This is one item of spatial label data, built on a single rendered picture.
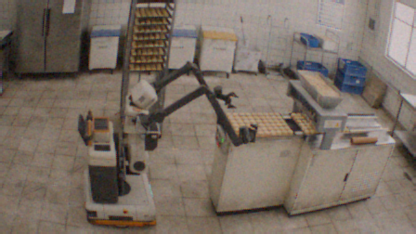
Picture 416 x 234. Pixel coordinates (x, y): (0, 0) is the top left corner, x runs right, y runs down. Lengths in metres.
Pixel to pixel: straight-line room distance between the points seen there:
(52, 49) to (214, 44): 2.81
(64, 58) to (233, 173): 3.77
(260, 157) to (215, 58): 3.38
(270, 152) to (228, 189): 0.48
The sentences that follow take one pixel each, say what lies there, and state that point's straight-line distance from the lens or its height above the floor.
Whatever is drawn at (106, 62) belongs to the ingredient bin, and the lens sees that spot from 6.48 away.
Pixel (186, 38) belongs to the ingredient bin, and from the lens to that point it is 6.35.
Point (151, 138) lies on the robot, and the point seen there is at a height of 0.87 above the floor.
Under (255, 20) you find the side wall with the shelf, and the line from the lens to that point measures 7.18.
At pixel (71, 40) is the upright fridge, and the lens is 6.15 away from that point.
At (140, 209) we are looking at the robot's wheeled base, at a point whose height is 0.26.
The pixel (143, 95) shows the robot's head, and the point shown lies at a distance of 2.94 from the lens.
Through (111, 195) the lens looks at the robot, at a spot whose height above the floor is 0.40.
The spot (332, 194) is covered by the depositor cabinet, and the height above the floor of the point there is 0.26.
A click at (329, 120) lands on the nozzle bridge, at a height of 1.14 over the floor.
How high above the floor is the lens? 2.45
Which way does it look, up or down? 27 degrees down
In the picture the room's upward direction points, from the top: 8 degrees clockwise
